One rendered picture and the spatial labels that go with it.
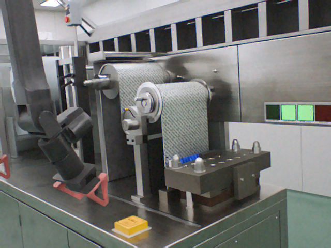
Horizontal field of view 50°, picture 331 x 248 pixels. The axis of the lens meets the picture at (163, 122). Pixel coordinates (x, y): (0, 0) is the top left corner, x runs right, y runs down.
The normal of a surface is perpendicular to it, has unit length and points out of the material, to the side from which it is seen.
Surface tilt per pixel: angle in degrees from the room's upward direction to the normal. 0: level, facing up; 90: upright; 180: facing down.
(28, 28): 90
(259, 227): 90
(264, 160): 90
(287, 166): 90
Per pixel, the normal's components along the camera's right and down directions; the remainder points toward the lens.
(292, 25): -0.74, 0.13
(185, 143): 0.67, 0.04
